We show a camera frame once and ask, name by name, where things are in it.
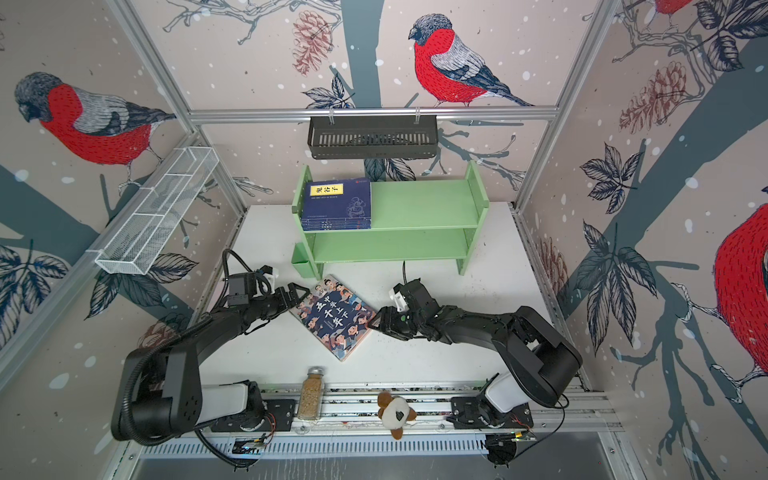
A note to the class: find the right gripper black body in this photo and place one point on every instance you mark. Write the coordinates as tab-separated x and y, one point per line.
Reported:
403	323

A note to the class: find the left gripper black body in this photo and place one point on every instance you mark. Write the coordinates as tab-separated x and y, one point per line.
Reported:
270	305

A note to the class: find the illustrated Chinese history book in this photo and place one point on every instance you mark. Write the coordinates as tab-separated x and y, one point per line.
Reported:
335	315

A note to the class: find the dark blue bottom book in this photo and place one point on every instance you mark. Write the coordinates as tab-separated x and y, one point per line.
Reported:
349	199

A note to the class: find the blue book wide yellow label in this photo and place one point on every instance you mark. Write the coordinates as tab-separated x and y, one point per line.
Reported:
319	227

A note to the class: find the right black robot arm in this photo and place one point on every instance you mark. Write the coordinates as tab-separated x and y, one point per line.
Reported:
540	362

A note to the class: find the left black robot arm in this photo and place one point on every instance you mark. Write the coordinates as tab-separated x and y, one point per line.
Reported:
161	395

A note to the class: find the brown white plush toy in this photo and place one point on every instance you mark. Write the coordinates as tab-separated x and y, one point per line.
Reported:
395	413

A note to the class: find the green two-tier wooden shelf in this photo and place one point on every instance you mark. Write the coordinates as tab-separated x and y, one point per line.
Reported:
411	221

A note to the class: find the glass jar of grains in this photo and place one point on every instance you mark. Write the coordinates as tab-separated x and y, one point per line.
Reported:
311	396

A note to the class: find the pink flat tray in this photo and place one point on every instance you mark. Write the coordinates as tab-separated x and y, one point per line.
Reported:
157	334

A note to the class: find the dark hanging perforated basket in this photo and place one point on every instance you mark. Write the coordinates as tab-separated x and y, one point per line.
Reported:
368	137

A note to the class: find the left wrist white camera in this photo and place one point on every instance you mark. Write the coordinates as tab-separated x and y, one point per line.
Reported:
266	277

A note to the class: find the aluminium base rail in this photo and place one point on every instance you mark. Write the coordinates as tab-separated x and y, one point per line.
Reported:
351	409

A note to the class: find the white wire mesh tray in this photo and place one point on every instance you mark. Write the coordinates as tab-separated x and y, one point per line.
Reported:
141	238

